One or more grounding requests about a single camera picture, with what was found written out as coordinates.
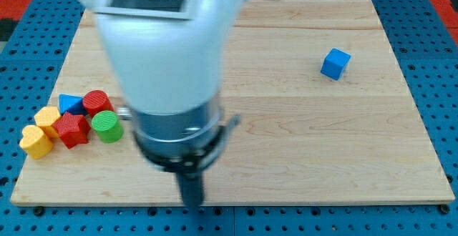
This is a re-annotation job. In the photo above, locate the wooden board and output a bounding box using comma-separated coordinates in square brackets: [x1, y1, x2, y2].
[10, 0, 455, 207]

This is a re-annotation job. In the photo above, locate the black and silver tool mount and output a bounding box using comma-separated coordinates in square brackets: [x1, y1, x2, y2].
[117, 94, 240, 173]

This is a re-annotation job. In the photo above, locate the black pusher rod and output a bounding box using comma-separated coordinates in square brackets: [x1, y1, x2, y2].
[176, 172, 205, 208]

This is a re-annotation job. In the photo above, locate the red star block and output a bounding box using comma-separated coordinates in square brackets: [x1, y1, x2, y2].
[52, 112, 91, 149]

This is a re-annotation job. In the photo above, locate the yellow heart block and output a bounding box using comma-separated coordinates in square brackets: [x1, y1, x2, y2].
[19, 125, 54, 159]

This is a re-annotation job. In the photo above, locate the green cylinder block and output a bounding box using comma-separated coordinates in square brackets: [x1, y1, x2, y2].
[92, 110, 124, 143]

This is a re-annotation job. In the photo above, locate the blue cube block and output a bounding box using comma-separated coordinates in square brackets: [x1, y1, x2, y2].
[321, 48, 351, 80]

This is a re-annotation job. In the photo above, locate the yellow hexagon block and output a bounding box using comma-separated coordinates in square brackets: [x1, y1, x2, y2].
[34, 106, 61, 138]

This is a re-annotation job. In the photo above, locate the red cylinder block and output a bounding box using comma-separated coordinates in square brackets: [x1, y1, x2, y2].
[82, 89, 114, 117]

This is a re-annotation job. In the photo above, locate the blue triangle block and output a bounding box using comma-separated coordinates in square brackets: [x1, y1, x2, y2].
[59, 94, 87, 115]

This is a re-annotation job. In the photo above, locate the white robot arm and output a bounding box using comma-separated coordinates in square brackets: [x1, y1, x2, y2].
[79, 0, 247, 207]

